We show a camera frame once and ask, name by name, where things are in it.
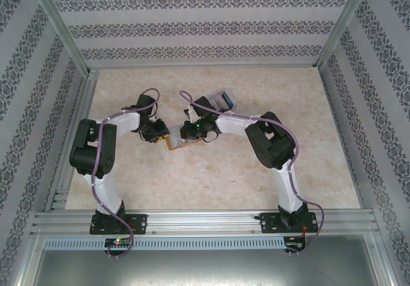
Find aluminium frame post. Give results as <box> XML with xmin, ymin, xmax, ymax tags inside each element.
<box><xmin>315</xmin><ymin>0</ymin><xmax>375</xmax><ymax>69</ymax></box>
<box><xmin>24</xmin><ymin>0</ymin><xmax>91</xmax><ymax>75</ymax></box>

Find aluminium front rail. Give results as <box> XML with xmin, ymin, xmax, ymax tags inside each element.
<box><xmin>30</xmin><ymin>210</ymin><xmax>381</xmax><ymax>236</ymax></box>

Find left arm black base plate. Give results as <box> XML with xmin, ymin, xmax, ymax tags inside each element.
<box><xmin>89</xmin><ymin>214</ymin><xmax>149</xmax><ymax>235</ymax></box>

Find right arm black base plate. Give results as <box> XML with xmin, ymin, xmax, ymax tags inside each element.
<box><xmin>259</xmin><ymin>211</ymin><xmax>320</xmax><ymax>235</ymax></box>

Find right aluminium frame post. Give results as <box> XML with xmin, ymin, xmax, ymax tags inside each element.
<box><xmin>315</xmin><ymin>0</ymin><xmax>375</xmax><ymax>69</ymax></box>

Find left aluminium frame post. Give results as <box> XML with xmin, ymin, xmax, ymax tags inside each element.
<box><xmin>24</xmin><ymin>0</ymin><xmax>91</xmax><ymax>75</ymax></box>

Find clear plastic card box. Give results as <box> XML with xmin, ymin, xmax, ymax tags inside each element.
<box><xmin>206</xmin><ymin>88</ymin><xmax>237</xmax><ymax>111</ymax></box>

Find aluminium side rail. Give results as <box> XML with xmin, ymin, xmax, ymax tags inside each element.
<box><xmin>44</xmin><ymin>69</ymin><xmax>101</xmax><ymax>212</ymax></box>

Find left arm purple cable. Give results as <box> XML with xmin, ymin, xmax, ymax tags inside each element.
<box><xmin>90</xmin><ymin>88</ymin><xmax>161</xmax><ymax>260</ymax></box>

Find pale white credit card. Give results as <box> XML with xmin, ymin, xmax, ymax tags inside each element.
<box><xmin>169</xmin><ymin>126</ymin><xmax>186</xmax><ymax>147</ymax></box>

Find orange leather card holder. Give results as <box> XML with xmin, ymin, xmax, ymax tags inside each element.
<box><xmin>165</xmin><ymin>124</ymin><xmax>206</xmax><ymax>152</ymax></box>

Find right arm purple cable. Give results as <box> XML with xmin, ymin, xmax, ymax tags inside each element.
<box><xmin>179</xmin><ymin>90</ymin><xmax>325</xmax><ymax>258</ymax></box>

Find slotted grey cable duct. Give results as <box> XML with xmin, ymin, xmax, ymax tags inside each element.
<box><xmin>43</xmin><ymin>237</ymin><xmax>286</xmax><ymax>251</ymax></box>

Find grey metal shelf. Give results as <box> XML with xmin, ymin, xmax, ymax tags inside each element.
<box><xmin>14</xmin><ymin>234</ymin><xmax>397</xmax><ymax>286</ymax></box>

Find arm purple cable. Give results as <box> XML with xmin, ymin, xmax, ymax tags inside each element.
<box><xmin>179</xmin><ymin>90</ymin><xmax>325</xmax><ymax>258</ymax></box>
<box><xmin>90</xmin><ymin>88</ymin><xmax>161</xmax><ymax>260</ymax></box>

